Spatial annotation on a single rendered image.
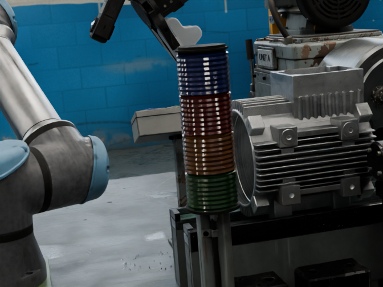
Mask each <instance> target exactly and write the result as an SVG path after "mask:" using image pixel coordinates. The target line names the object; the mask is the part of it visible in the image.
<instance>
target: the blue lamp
mask: <svg viewBox="0 0 383 287"><path fill-rule="evenodd" d="M228 53H229V52H228V51H224V52H217V53H212V54H199V55H178V54H177V55H176V62H177V64H176V66H177V76H178V78H177V80H178V86H179V87H178V90H179V92H178V93H179V94H180V95H183V96H206V95H216V94H221V93H226V92H229V91H230V90H231V88H230V85H231V84H230V78H229V77H230V74H229V72H230V70H229V60H228V58H229V56H228Z"/></svg>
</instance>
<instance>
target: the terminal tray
mask: <svg viewBox="0 0 383 287"><path fill-rule="evenodd" d="M351 68H355V67H346V66H341V65H334V66H330V65H328V66H321V67H310V68H299V69H288V70H282V71H280V72H277V71H271V72H270V81H271V95H272V96H276V95H282V96H284V97H286V99H287V100H289V102H291V109H292V114H293V116H294V118H298V119H299V120H303V118H306V119H308V120H310V118H311V117H314V118H318V116H321V117H322V118H324V117H325V115H328V116H330V117H332V116H333V114H335V115H337V116H339V115H340V113H342V114H344V115H347V113H350V114H353V108H354V106H355V104H359V103H364V69H363V68H355V69H351ZM295 74H299V75H295Z"/></svg>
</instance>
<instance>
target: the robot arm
mask: <svg viewBox="0 0 383 287"><path fill-rule="evenodd" d="M129 1H131V5H132V6H133V8H134V10H135V11H136V13H137V15H138V16H139V17H140V18H141V20H142V21H143V22H144V23H145V24H146V25H147V26H148V27H149V29H150V30H151V32H152V33H153V35H154V36H155V37H156V38H157V40H158V41H159V42H160V43H161V45H162V46H163V48H164V49H166V51H167V52H168V54H169V55H170V56H171V57H172V58H173V59H174V61H175V62H176V55H177V54H178V52H175V50H177V47H180V46H188V45H195V44H196V43H197V42H198V41H199V39H200V38H201V36H202V31H201V29H200V28H199V27H198V26H191V25H189V26H183V25H182V24H181V23H180V22H179V20H178V19H176V18H165V17H166V16H167V15H169V14H170V13H171V12H176V11H177V10H178V9H180V8H181V7H182V6H184V4H185V2H187V1H188V0H129ZM124 2H125V0H105V1H104V3H103V5H102V7H101V9H100V12H99V14H98V16H97V17H96V18H94V20H93V22H92V23H91V28H90V30H89V32H90V34H89V36H90V38H91V39H93V40H96V41H98V42H100V43H106V42H107V41H108V40H110V38H111V36H112V34H113V31H114V29H115V26H114V24H115V22H116V19H117V17H118V16H119V13H120V11H121V8H122V6H123V4H124ZM14 18H15V14H14V12H13V10H12V8H11V6H10V5H9V4H8V2H7V1H6V0H0V110H1V112H2V113H3V115H4V117H5V118H6V120H7V122H8V123H9V125H10V126H11V128H12V130H13V132H14V133H15V135H16V137H17V138H18V140H4V141H0V287H38V286H39V285H41V284H42V283H44V281H45V280H46V278H47V268H46V262H45V259H44V257H43V255H42V252H41V250H40V248H39V245H38V242H37V240H36V238H35V236H34V229H33V218H32V216H33V215H35V214H39V213H42V212H46V211H51V210H55V209H58V208H63V207H68V206H73V205H76V204H84V203H85V202H88V201H90V200H94V199H97V198H99V197H100V196H102V194H103V193H104V191H105V189H106V188H107V185H108V181H109V158H108V153H107V150H106V148H105V146H104V144H103V142H102V141H101V140H100V139H99V138H98V137H96V136H90V135H88V136H85V137H83V136H82V135H81V134H80V132H79V131H78V130H77V128H76V126H75V125H74V124H73V123H72V122H70V121H67V120H61V119H60V117H59V116H58V114H57V112H56V111H55V109H54V108H53V106H52V105H51V103H50V102H49V100H48V98H47V97H46V95H45V94H44V93H43V91H42V90H41V88H40V86H39V85H38V83H37V82H36V80H35V79H34V77H33V75H32V74H31V72H30V71H29V70H28V68H27V67H26V65H25V63H24V62H23V60H22V59H21V57H20V56H19V54H18V53H17V51H16V49H15V48H14V46H15V41H16V39H17V34H18V26H17V22H16V21H15V19H14Z"/></svg>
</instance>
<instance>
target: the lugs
mask: <svg viewBox="0 0 383 287"><path fill-rule="evenodd" d="M353 115H354V117H355V118H357V119H358V123H361V122H369V121H370V119H371V117H372V115H373V113H372V111H371V109H370V107H369V105H368V103H367V102H365V103H359V104H355V106H354V108H353ZM246 127H247V130H248V133H249V136H258V135H262V134H263V133H264V130H265V125H264V122H263V119H262V116H261V115H256V116H248V118H247V121H246ZM360 183H361V194H360V195H358V198H359V199H361V198H368V197H370V196H371V195H372V194H373V192H374V190H375V188H374V185H373V183H372V181H371V179H370V180H365V181H360ZM269 206H270V204H269V201H268V198H267V195H258V196H253V198H252V201H251V207H252V210H253V213H254V214H261V213H266V212H267V210H268V208H269Z"/></svg>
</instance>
